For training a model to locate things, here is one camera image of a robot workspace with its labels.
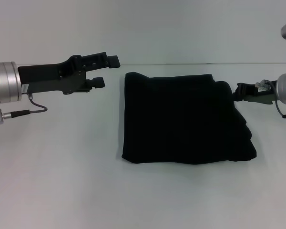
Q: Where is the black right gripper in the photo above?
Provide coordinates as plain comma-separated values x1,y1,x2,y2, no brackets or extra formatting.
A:
232,81,281,105

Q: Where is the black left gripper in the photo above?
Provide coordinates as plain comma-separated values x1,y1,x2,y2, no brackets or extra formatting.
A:
17,52,121,96

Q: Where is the black shirt with FREE print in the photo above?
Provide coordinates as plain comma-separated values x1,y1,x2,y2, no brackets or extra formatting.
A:
121,71,257,166

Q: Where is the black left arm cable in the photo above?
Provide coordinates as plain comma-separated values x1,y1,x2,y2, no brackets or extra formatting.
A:
0,94,49,126

